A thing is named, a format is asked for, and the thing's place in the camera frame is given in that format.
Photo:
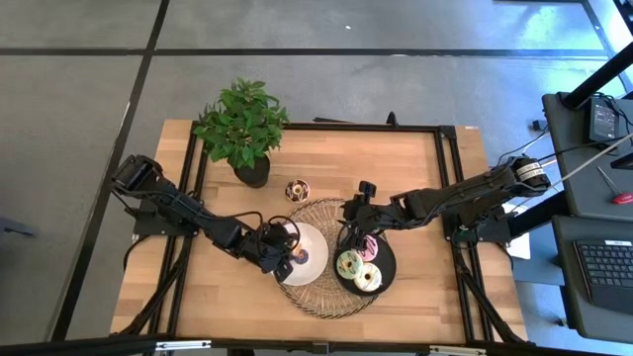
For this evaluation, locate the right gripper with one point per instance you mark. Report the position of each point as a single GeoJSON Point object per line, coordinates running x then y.
{"type": "Point", "coordinates": [363, 212]}

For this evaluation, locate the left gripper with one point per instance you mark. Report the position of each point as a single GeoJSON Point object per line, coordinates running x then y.
{"type": "Point", "coordinates": [272, 247]}

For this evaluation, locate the chocolate donut with sprinkles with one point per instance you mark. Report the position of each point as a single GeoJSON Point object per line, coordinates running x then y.
{"type": "Point", "coordinates": [304, 260]}

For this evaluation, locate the pink iced donut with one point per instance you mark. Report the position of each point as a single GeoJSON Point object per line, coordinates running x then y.
{"type": "Point", "coordinates": [372, 252]}

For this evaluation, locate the green frosted donut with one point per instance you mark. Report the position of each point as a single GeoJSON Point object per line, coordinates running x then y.
{"type": "Point", "coordinates": [342, 267]}

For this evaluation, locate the pale yellow iced donut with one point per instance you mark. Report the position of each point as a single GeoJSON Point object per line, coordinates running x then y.
{"type": "Point", "coordinates": [360, 282]}

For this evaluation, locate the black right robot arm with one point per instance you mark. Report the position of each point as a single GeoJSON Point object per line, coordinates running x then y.
{"type": "Point", "coordinates": [470, 193]}

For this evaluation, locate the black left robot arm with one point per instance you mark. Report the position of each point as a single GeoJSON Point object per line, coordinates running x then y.
{"type": "Point", "coordinates": [163, 190]}

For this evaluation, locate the white plate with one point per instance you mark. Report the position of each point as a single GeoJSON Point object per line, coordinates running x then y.
{"type": "Point", "coordinates": [316, 252]}

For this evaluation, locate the black plate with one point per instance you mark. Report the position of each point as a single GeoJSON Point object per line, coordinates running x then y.
{"type": "Point", "coordinates": [388, 267]}

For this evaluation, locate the round woven straw placemat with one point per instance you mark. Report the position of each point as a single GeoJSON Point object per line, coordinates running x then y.
{"type": "Point", "coordinates": [321, 301]}

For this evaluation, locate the dark donut with pink stripes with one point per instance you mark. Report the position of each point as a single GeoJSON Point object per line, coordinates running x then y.
{"type": "Point", "coordinates": [291, 195]}

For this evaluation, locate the black plant pot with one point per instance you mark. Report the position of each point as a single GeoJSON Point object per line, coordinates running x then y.
{"type": "Point", "coordinates": [254, 175]}

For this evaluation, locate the black table clamp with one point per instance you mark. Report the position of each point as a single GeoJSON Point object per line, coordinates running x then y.
{"type": "Point", "coordinates": [392, 118]}

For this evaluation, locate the green leafy plant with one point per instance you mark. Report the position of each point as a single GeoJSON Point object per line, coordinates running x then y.
{"type": "Point", "coordinates": [242, 123]}

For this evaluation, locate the dark grey side desk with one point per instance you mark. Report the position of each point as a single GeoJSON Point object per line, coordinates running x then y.
{"type": "Point", "coordinates": [573, 163]}

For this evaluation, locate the black keyboard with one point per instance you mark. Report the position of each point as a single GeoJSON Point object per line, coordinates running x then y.
{"type": "Point", "coordinates": [608, 272]}

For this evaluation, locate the black device with screen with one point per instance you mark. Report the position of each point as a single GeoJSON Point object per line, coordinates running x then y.
{"type": "Point", "coordinates": [603, 121]}

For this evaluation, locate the black aluminium table frame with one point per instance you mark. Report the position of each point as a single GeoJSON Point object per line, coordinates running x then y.
{"type": "Point", "coordinates": [447, 158]}

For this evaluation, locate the silver metal bracket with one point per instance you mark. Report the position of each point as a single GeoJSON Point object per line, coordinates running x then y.
{"type": "Point", "coordinates": [457, 351]}
{"type": "Point", "coordinates": [183, 345]}

